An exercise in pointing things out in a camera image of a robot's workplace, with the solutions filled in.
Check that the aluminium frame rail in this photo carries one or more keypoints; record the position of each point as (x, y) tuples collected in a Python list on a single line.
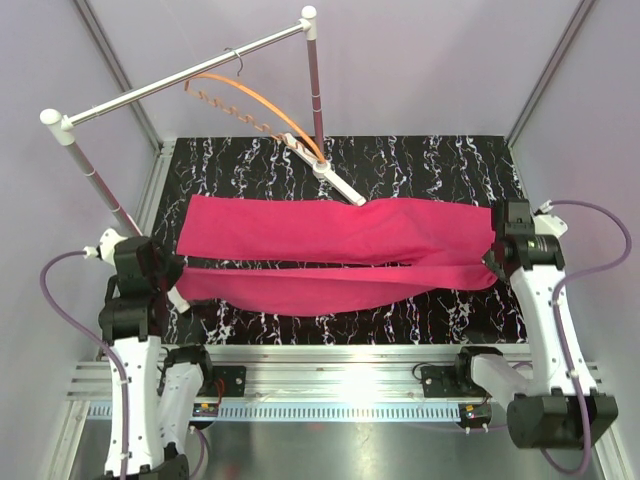
[(317, 373)]

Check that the pink trousers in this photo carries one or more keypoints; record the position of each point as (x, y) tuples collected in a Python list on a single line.
[(344, 258)]

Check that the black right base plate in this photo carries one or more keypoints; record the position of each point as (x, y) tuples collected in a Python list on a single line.
[(441, 382)]

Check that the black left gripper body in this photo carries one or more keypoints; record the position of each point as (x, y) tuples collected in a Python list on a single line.
[(167, 273)]

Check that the right controller board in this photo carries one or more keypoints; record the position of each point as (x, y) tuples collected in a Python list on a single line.
[(476, 411)]

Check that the controller board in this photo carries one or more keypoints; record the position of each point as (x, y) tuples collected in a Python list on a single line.
[(206, 410), (476, 411)]

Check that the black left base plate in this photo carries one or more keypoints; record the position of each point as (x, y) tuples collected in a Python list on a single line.
[(228, 381)]

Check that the silver white clothes rack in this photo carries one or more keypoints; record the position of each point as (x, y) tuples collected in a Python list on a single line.
[(310, 150)]

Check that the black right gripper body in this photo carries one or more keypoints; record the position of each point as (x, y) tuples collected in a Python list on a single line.
[(496, 266)]

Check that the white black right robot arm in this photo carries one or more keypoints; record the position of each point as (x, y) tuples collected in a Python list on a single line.
[(559, 406)]

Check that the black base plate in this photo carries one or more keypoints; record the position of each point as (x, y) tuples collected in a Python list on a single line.
[(441, 382), (228, 381)]

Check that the slotted white cable duct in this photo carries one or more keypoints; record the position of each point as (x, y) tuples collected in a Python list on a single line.
[(335, 412)]

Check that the left controller board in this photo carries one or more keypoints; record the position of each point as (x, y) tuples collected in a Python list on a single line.
[(206, 410)]

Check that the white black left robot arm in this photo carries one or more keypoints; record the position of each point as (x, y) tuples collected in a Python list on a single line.
[(153, 394)]

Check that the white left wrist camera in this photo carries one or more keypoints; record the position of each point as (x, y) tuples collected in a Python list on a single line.
[(105, 250)]

